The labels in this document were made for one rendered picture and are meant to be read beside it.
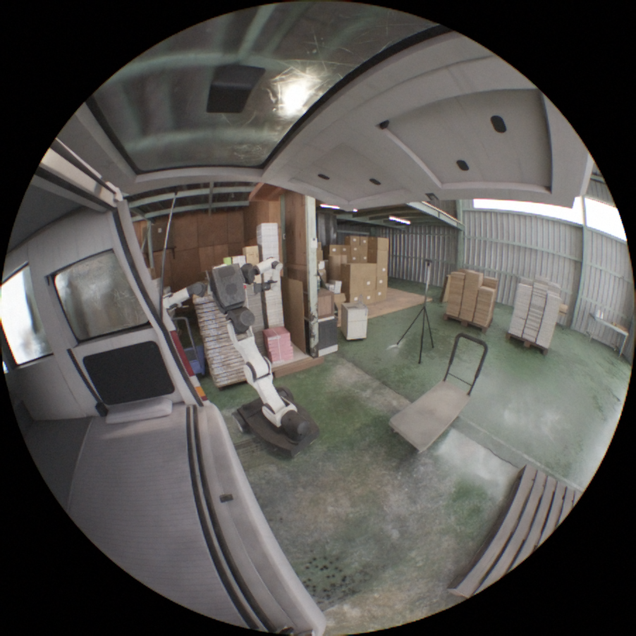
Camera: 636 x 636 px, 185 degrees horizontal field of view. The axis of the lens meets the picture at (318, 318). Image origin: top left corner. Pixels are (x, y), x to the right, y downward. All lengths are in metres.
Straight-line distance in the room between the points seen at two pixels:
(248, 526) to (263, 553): 0.13
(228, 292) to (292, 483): 1.43
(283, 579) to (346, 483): 0.90
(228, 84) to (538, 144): 0.67
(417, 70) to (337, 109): 0.22
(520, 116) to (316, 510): 1.84
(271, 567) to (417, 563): 0.89
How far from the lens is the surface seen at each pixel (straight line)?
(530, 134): 0.64
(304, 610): 0.91
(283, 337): 2.34
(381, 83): 0.50
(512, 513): 1.77
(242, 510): 0.95
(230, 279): 1.46
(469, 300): 4.60
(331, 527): 1.43
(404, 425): 1.63
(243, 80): 0.47
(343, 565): 1.41
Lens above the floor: 1.41
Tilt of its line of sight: 20 degrees down
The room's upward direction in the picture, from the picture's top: 1 degrees counter-clockwise
